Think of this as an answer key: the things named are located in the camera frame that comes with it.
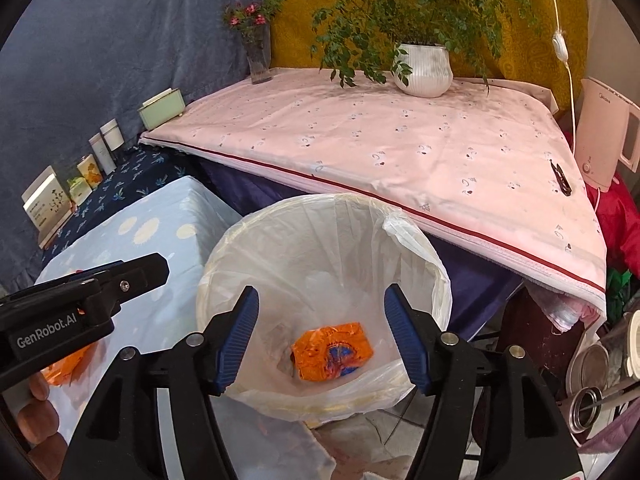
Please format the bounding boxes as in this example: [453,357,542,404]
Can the orange plastic bag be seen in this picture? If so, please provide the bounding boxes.
[41,342,98,387]
[291,323,374,382]

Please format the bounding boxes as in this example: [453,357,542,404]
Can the white lined trash bin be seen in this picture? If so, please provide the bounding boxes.
[195,194,452,424]

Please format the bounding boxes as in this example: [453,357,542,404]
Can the person's left hand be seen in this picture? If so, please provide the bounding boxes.
[17,373,67,479]

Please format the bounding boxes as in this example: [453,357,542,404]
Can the metal thermos cup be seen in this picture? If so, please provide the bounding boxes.
[566,339,640,436]

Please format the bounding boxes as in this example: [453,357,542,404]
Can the white open gift box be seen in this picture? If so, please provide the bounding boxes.
[22,166,74,249]

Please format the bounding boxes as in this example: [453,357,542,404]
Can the green white small packet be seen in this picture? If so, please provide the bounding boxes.
[67,177,92,206]

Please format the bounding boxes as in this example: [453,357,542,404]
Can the orange patterned small box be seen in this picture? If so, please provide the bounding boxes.
[77,155,103,190]

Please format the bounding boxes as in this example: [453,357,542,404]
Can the light blue dotted tablecloth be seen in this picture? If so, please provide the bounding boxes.
[38,177,335,479]

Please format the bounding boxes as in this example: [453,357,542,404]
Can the tall white tube bottle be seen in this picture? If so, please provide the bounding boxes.
[89,132,116,174]

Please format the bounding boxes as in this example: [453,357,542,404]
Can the navy floral cloth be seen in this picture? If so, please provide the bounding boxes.
[42,148,212,266]

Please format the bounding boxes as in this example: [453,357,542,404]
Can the white cylindrical jar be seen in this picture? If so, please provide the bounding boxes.
[100,119,125,153]

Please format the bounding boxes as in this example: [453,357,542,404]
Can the black hair clip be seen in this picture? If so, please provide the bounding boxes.
[550,160,573,196]

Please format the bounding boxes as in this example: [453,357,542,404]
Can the pink bed sheet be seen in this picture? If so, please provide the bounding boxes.
[141,68,606,318]

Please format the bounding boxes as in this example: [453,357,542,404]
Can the mint green tissue box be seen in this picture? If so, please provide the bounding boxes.
[138,88,186,131]

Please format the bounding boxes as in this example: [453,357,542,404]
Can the blue grey hanging blanket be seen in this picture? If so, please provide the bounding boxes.
[1,0,256,292]

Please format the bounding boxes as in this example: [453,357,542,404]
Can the pink electric kettle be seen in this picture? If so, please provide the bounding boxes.
[574,77,639,192]

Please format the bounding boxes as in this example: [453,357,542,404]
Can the glass vase pink flowers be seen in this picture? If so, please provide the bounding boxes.
[224,2,272,84]

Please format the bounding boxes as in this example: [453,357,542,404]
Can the yellow hanging cloth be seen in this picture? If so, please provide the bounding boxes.
[272,0,588,110]

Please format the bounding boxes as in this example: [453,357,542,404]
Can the potted green plant white pot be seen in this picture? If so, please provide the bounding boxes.
[309,0,540,87]

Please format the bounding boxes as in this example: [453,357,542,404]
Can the white cord with switch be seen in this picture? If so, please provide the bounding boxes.
[537,0,580,156]

